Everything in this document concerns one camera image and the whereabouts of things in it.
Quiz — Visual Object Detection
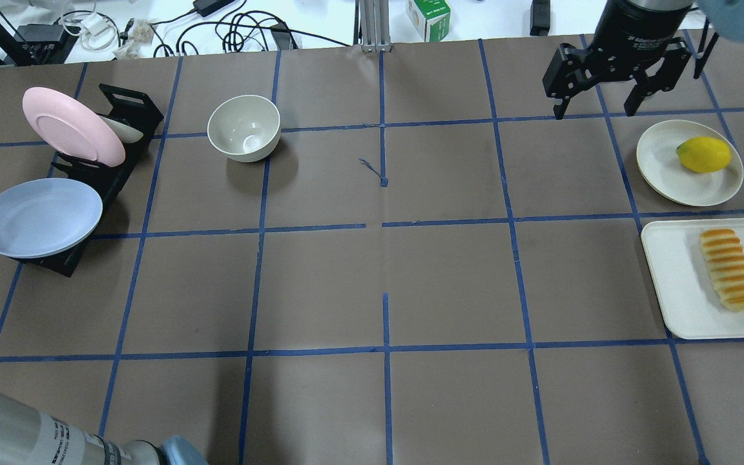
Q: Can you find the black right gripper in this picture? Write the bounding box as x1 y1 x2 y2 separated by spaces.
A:
542 1 693 120

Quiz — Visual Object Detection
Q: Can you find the light blue plate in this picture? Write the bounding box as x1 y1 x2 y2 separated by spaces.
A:
0 178 103 259

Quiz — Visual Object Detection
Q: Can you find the striped bread roll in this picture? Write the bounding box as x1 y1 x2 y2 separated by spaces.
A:
699 229 744 312

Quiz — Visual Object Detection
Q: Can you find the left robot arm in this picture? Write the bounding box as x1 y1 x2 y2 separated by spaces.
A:
0 178 206 464

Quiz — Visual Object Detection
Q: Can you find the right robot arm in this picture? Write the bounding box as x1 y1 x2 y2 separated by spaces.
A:
542 1 744 119

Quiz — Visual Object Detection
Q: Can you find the cream plate under lemon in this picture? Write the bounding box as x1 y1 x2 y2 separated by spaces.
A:
637 119 744 207

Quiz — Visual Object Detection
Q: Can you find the pink plate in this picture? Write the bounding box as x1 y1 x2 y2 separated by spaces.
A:
23 87 126 167

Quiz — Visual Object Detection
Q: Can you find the small cream plate in rack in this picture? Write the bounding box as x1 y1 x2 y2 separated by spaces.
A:
98 114 143 144

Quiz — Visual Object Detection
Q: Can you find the black plate rack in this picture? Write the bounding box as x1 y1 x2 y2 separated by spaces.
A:
11 83 163 277

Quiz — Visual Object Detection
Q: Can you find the yellow lemon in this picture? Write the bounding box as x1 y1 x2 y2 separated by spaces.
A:
676 136 733 174

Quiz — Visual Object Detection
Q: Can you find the white rectangular tray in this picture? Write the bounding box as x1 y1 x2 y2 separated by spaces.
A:
641 218 744 340

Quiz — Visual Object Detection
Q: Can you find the green white carton box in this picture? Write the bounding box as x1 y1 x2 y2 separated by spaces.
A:
406 1 451 42

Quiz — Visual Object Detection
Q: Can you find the loose blue tape strip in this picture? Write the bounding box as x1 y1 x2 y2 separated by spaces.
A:
359 158 389 188

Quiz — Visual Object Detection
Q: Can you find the cream ceramic bowl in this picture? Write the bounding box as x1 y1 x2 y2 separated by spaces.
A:
206 95 281 163

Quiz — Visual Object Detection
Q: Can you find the black power adapter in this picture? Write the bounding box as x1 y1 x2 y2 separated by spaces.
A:
192 0 234 17

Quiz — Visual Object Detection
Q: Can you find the aluminium frame post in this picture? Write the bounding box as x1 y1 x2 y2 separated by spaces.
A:
353 0 392 53

